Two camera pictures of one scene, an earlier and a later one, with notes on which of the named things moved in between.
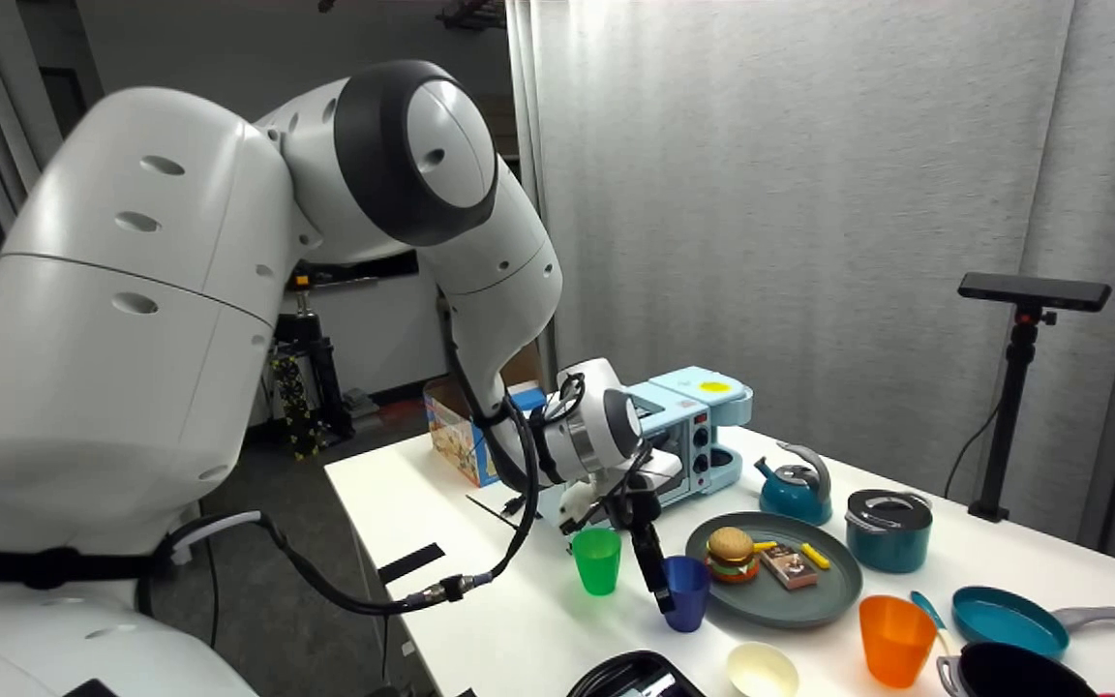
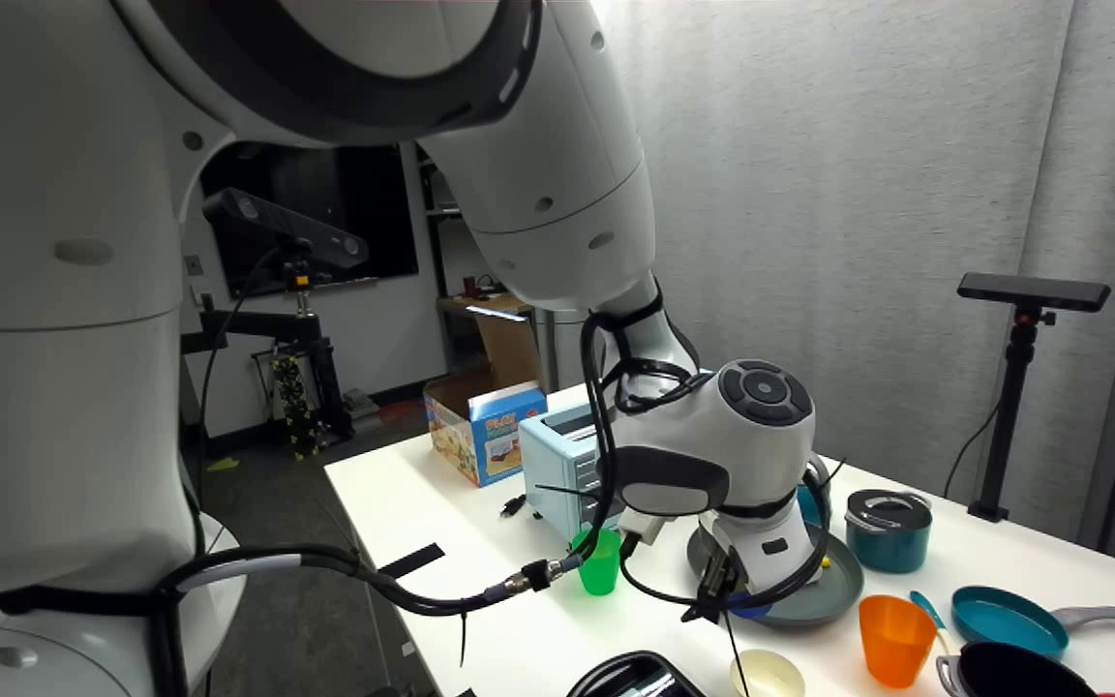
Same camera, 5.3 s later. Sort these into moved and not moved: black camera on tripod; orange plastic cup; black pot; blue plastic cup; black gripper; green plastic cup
Moved: black gripper; blue plastic cup
Not moved: black camera on tripod; orange plastic cup; black pot; green plastic cup
